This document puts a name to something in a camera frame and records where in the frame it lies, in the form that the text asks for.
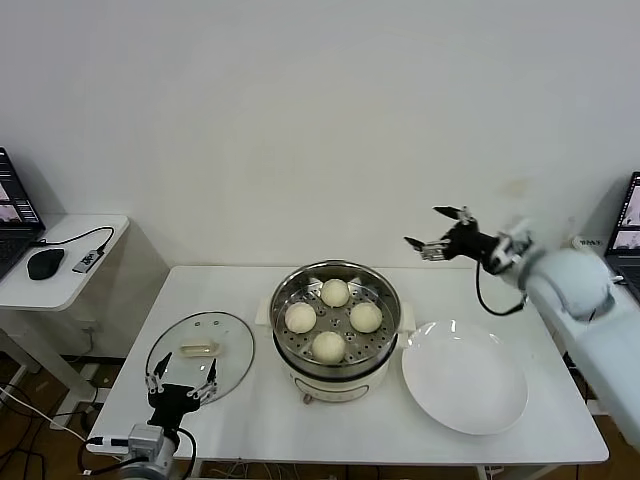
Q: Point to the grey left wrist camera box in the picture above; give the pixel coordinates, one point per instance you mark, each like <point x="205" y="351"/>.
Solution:
<point x="145" y="438"/>

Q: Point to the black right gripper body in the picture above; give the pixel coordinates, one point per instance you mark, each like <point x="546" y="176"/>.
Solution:
<point x="470" y="241"/>

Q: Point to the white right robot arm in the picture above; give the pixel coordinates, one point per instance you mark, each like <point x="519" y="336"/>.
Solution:
<point x="575" y="285"/>

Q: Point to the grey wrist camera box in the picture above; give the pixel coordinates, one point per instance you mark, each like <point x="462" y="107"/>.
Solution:
<point x="510" y="247"/>
<point x="145" y="438"/>

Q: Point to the black computer mouse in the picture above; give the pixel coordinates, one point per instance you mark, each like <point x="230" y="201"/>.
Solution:
<point x="46" y="262"/>

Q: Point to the black laptop with image windows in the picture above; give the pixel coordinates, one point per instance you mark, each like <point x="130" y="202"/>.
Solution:
<point x="627" y="225"/>

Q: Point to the large white plate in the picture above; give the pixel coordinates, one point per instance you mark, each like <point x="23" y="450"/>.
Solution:
<point x="460" y="380"/>

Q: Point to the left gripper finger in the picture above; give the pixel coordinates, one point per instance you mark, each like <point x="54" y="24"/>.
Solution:
<point x="205" y="390"/>
<point x="151" y="385"/>

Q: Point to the small printed desk label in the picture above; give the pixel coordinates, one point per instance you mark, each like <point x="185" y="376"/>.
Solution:
<point x="590" y="242"/>

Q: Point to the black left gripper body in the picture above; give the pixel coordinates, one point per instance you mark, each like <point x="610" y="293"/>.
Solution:
<point x="171" y="404"/>

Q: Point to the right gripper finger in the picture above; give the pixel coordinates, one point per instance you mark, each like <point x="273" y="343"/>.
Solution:
<point x="430" y="247"/>
<point x="457" y="214"/>

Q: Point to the perforated steel steamer basket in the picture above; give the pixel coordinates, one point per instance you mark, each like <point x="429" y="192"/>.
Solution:
<point x="385" y="300"/>

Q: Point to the black laptop with dark screen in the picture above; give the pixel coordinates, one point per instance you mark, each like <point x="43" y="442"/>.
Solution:
<point x="15" y="210"/>

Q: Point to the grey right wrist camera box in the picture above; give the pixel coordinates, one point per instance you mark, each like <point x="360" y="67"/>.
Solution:
<point x="510" y="247"/>

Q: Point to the grey usb hub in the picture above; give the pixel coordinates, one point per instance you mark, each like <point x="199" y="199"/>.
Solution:
<point x="89" y="260"/>

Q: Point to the white side table with mouse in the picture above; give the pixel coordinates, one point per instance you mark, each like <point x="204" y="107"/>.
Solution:
<point x="75" y="285"/>

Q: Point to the white steamed baozi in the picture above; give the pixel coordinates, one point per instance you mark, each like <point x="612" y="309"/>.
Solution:
<point x="335" y="292"/>
<point x="366" y="317"/>
<point x="328" y="346"/>
<point x="300" y="318"/>

